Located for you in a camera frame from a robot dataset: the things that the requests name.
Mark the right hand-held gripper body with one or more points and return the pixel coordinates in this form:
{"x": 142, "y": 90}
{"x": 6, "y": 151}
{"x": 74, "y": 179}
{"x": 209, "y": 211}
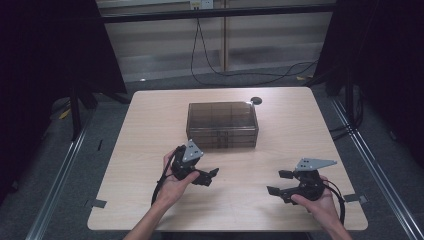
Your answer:
{"x": 311, "y": 186}

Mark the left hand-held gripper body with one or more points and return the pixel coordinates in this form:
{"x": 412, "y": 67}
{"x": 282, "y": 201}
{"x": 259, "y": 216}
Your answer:
{"x": 186, "y": 163}

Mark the translucent brown plastic drawer cabinet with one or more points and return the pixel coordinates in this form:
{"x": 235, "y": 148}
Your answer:
{"x": 221, "y": 115}

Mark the person's right hand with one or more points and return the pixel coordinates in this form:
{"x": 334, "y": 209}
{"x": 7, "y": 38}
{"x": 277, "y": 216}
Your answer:
{"x": 323, "y": 210}

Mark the person's left hand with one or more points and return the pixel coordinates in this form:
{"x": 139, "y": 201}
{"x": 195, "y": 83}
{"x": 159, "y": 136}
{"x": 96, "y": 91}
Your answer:
{"x": 173, "y": 191}

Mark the grey tape piece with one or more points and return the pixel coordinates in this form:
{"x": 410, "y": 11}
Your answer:
{"x": 356, "y": 198}
{"x": 98, "y": 203}

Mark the black round table grommet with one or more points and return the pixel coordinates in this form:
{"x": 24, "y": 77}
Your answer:
{"x": 256, "y": 100}

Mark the black tape strip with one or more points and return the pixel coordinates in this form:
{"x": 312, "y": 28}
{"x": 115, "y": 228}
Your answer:
{"x": 100, "y": 144}

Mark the black metal stand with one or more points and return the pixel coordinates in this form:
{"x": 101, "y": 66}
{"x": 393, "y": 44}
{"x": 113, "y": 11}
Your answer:
{"x": 76, "y": 113}
{"x": 349, "y": 100}

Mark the yellow tape piece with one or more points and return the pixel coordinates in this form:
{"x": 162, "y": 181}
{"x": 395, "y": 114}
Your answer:
{"x": 301, "y": 78}
{"x": 64, "y": 114}

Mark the black horizontal bar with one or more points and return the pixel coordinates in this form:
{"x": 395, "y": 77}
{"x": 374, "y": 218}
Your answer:
{"x": 216, "y": 12}

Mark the black curtain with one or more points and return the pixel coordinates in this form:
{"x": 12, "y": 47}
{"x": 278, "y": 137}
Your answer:
{"x": 383, "y": 50}
{"x": 50, "y": 50}

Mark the metal floor rail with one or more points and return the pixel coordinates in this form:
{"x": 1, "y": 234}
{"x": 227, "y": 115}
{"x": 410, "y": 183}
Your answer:
{"x": 56, "y": 193}
{"x": 376, "y": 173}

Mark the wooden vertical post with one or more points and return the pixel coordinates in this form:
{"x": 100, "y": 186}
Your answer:
{"x": 225, "y": 43}

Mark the white wall outlet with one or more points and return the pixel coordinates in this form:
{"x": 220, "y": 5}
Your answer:
{"x": 201, "y": 4}

